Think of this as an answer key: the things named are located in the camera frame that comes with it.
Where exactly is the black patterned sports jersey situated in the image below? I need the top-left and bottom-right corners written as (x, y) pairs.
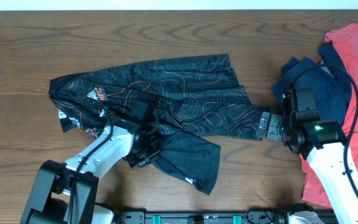
top-left (48, 54), bottom-right (265, 195)

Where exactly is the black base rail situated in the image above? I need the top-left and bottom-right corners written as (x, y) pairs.
top-left (113, 202), bottom-right (338, 224)

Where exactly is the navy blue garment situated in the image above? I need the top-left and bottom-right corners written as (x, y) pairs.
top-left (272, 40), bottom-right (358, 133)

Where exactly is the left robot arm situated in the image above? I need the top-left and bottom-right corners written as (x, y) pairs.
top-left (21, 119), bottom-right (157, 223)

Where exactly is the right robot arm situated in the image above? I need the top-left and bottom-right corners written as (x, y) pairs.
top-left (257, 110), bottom-right (358, 223)

